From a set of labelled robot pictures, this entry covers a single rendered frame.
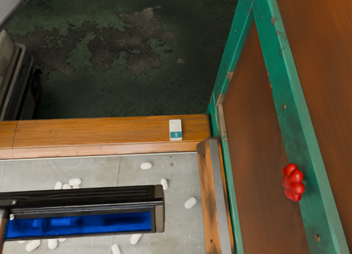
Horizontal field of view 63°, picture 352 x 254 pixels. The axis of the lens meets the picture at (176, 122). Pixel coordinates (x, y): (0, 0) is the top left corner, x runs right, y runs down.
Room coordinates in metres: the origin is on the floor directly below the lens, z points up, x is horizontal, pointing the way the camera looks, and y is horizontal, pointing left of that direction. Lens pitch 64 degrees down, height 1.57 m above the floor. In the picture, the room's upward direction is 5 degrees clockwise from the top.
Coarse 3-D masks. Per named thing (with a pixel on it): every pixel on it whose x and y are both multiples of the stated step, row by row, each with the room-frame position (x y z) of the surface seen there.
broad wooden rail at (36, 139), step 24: (24, 120) 0.35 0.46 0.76; (48, 120) 0.35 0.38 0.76; (72, 120) 0.36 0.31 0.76; (96, 120) 0.37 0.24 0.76; (120, 120) 0.38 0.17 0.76; (144, 120) 0.38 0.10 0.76; (168, 120) 0.39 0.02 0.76; (192, 120) 0.40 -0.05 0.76; (0, 144) 0.27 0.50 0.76; (24, 144) 0.27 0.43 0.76; (48, 144) 0.28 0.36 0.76; (72, 144) 0.29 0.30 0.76; (96, 144) 0.29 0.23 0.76; (120, 144) 0.30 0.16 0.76; (144, 144) 0.31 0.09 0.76; (168, 144) 0.32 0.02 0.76; (192, 144) 0.32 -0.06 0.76
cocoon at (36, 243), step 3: (33, 240) 0.02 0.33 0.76; (36, 240) 0.02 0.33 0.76; (39, 240) 0.02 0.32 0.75; (30, 243) 0.01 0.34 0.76; (33, 243) 0.01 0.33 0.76; (36, 243) 0.02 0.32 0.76; (39, 243) 0.02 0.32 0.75; (27, 246) 0.01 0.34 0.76; (30, 246) 0.01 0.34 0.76; (33, 246) 0.01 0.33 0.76; (36, 246) 0.01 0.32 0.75; (27, 249) 0.00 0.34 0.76; (30, 249) 0.00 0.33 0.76; (33, 249) 0.00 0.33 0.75
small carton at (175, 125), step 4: (172, 120) 0.38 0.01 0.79; (176, 120) 0.38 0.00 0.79; (180, 120) 0.39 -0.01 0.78; (172, 124) 0.37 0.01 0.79; (176, 124) 0.37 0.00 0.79; (180, 124) 0.37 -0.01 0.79; (172, 128) 0.36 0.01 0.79; (176, 128) 0.36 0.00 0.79; (180, 128) 0.36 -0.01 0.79; (172, 132) 0.34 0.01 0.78; (176, 132) 0.34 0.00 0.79; (180, 132) 0.35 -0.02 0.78; (172, 136) 0.33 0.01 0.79; (176, 136) 0.33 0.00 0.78; (180, 136) 0.33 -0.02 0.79
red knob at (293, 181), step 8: (288, 168) 0.11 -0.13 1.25; (296, 168) 0.11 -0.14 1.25; (288, 176) 0.10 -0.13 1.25; (296, 176) 0.10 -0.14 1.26; (288, 184) 0.09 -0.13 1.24; (296, 184) 0.09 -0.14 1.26; (304, 184) 0.09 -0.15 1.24; (288, 192) 0.08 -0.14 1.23; (296, 192) 0.08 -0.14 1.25; (296, 200) 0.07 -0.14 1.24
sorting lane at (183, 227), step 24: (0, 168) 0.20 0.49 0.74; (24, 168) 0.21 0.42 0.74; (48, 168) 0.21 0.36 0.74; (72, 168) 0.22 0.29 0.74; (96, 168) 0.23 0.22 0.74; (120, 168) 0.23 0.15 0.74; (168, 168) 0.25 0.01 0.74; (192, 168) 0.25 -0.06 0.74; (168, 192) 0.18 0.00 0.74; (192, 192) 0.18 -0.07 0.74; (168, 216) 0.11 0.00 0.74; (192, 216) 0.12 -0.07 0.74; (72, 240) 0.03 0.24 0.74; (96, 240) 0.04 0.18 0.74; (120, 240) 0.04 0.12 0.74; (144, 240) 0.05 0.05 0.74; (168, 240) 0.05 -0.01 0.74; (192, 240) 0.06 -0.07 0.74
